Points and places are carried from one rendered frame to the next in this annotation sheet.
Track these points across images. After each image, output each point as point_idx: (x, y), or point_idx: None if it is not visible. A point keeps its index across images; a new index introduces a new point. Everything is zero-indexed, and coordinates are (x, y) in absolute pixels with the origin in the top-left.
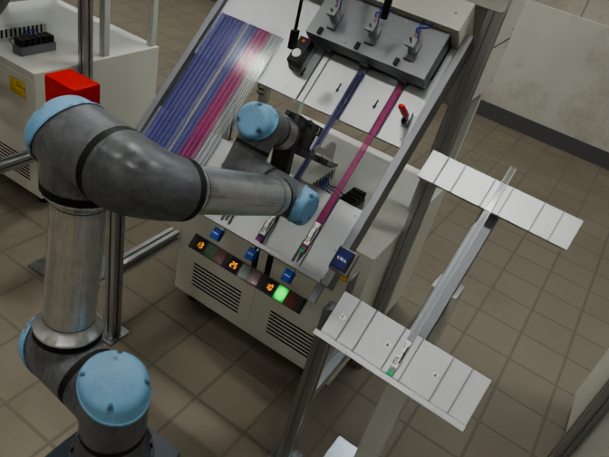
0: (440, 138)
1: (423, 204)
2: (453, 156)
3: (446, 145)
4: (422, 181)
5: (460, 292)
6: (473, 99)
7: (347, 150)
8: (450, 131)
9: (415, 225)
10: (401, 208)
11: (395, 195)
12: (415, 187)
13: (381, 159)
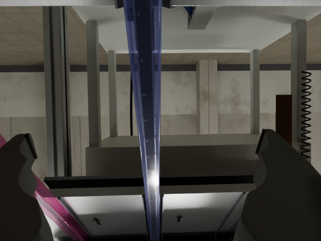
0: (60, 136)
1: (46, 45)
2: (109, 78)
3: (50, 131)
4: (59, 74)
5: None
6: (113, 126)
7: (194, 43)
8: (52, 149)
9: (45, 11)
10: (101, 19)
11: (121, 28)
12: (119, 41)
13: (165, 49)
